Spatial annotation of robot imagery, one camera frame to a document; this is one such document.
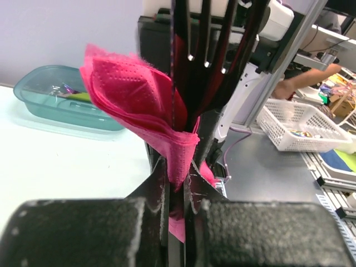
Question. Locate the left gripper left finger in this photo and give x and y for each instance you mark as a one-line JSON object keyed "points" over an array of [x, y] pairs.
{"points": [[132, 231]]}

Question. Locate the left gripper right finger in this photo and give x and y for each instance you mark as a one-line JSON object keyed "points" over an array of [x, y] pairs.
{"points": [[220, 232]]}

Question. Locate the pink paper napkin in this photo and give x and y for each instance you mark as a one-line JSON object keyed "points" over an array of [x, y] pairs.
{"points": [[140, 98]]}

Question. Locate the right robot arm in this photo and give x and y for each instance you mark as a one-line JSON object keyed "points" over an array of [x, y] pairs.
{"points": [[154, 45]]}

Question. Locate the white perforated basket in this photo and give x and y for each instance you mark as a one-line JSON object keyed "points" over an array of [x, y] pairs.
{"points": [[299, 127]]}

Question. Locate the iridescent fork in bin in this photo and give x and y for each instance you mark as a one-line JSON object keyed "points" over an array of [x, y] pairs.
{"points": [[67, 90]]}

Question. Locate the person in background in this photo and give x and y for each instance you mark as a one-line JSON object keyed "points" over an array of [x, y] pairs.
{"points": [[285, 88]]}

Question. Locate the teal plastic bin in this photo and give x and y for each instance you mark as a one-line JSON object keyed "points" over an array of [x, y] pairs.
{"points": [[39, 90]]}

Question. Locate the white cable duct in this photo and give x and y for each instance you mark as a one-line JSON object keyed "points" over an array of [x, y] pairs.
{"points": [[331, 196]]}

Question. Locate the aluminium frame post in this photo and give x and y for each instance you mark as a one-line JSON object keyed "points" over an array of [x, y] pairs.
{"points": [[306, 12]]}

